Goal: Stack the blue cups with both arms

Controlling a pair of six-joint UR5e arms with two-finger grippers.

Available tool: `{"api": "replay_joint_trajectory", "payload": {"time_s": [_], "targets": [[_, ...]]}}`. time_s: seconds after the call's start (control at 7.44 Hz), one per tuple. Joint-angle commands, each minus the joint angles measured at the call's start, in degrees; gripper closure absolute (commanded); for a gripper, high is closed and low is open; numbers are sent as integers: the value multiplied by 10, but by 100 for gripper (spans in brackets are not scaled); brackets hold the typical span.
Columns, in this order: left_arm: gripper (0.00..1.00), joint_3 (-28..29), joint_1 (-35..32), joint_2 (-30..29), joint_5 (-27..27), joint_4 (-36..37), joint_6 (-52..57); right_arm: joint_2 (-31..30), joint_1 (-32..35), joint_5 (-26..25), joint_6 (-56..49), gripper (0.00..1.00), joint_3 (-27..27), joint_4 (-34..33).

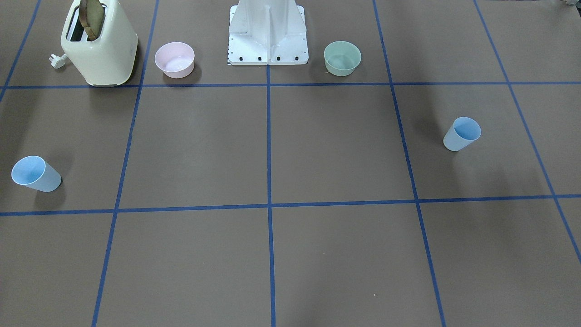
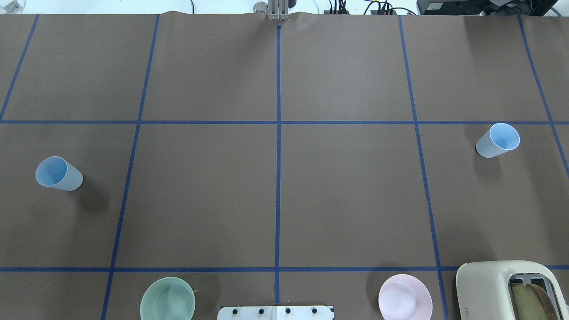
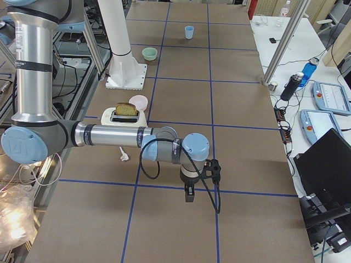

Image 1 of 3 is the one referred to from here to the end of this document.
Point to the light blue plastic cup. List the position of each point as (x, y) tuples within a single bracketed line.
[(462, 133), (35, 173)]

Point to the green plastic bowl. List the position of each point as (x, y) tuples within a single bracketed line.
[(341, 58)]

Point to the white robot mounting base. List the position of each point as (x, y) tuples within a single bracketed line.
[(267, 32)]

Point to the pink plastic bowl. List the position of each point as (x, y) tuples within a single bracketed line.
[(175, 60)]

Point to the cream two-slot toaster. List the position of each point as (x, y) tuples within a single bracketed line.
[(108, 60)]

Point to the brown toast slice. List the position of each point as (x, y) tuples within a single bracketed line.
[(91, 17)]

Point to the white toaster power plug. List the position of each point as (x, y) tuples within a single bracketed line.
[(58, 62)]

